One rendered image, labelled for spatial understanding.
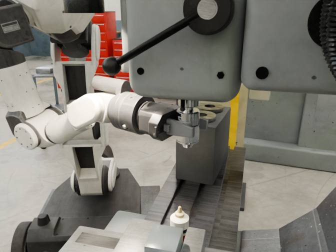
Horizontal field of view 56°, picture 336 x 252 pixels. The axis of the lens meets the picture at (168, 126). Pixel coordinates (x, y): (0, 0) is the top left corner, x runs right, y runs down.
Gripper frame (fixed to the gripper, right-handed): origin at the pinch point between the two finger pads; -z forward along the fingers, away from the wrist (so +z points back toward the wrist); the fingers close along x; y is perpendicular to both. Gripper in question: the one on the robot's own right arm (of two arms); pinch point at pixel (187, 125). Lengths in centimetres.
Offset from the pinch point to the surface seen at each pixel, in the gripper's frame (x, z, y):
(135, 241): -17.2, -0.1, 16.7
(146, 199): 75, 70, 84
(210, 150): 24.0, 6.0, 16.0
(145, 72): -11.2, 1.9, -12.1
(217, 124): 26.8, 5.9, 9.0
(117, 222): 3.0, 24.2, 35.9
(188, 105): -2.1, -1.1, -4.9
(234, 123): 163, 54, 58
